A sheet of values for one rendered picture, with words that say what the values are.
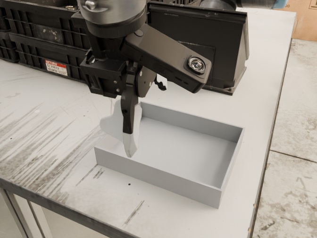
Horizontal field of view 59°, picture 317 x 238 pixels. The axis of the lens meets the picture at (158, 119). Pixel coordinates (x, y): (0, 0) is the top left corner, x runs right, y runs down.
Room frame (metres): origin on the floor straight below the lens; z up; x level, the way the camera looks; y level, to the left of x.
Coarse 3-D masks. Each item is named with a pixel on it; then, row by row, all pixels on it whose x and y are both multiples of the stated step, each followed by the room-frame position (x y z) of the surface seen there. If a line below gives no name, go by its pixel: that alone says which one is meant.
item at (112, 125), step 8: (120, 104) 0.33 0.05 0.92; (136, 104) 0.32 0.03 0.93; (120, 112) 0.32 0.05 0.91; (136, 112) 0.31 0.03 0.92; (104, 120) 0.33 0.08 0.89; (112, 120) 0.32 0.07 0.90; (120, 120) 0.32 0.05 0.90; (136, 120) 0.31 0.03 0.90; (104, 128) 0.32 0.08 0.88; (112, 128) 0.32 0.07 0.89; (120, 128) 0.32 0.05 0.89; (136, 128) 0.31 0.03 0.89; (120, 136) 0.31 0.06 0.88; (128, 136) 0.30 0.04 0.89; (136, 136) 0.31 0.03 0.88; (128, 144) 0.30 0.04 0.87; (136, 144) 0.31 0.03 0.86; (128, 152) 0.30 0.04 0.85
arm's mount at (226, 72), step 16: (160, 16) 0.83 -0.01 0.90; (176, 16) 0.81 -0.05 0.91; (192, 16) 0.78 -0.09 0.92; (208, 16) 0.76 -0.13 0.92; (224, 16) 0.75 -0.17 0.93; (240, 16) 0.73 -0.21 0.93; (176, 32) 0.81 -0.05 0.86; (192, 32) 0.79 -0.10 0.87; (208, 32) 0.77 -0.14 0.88; (224, 32) 0.75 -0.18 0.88; (240, 32) 0.73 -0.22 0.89; (192, 48) 0.78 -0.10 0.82; (208, 48) 0.76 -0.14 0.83; (224, 48) 0.74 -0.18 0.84; (240, 48) 0.74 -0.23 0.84; (224, 64) 0.74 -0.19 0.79; (240, 64) 0.79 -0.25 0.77; (208, 80) 0.75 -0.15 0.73; (224, 80) 0.74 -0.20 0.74; (240, 80) 0.82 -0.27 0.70
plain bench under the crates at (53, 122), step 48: (288, 48) 1.10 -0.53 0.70; (0, 96) 0.72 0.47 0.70; (48, 96) 0.72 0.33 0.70; (96, 96) 0.72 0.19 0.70; (192, 96) 0.72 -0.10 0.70; (240, 96) 0.72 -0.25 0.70; (0, 144) 0.50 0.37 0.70; (48, 144) 0.50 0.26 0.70; (0, 192) 0.50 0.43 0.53; (48, 192) 0.36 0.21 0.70; (96, 192) 0.36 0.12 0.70; (144, 192) 0.36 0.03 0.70; (240, 192) 0.36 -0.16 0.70
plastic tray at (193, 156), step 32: (160, 128) 0.55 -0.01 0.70; (192, 128) 0.55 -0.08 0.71; (224, 128) 0.51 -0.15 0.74; (96, 160) 0.43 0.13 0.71; (128, 160) 0.40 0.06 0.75; (160, 160) 0.44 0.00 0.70; (192, 160) 0.44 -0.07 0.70; (224, 160) 0.44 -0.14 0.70; (192, 192) 0.34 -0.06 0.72; (224, 192) 0.36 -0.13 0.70
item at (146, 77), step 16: (80, 16) 0.34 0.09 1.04; (144, 16) 0.33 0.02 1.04; (96, 32) 0.31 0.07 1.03; (112, 32) 0.30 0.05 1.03; (128, 32) 0.31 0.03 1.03; (96, 48) 0.34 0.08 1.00; (112, 48) 0.34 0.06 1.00; (80, 64) 0.34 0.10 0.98; (96, 64) 0.34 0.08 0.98; (112, 64) 0.33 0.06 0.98; (128, 64) 0.33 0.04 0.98; (96, 80) 0.35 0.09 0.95; (112, 80) 0.33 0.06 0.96; (128, 80) 0.31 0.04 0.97; (144, 80) 0.33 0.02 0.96; (112, 96) 0.34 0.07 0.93; (144, 96) 0.33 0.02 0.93
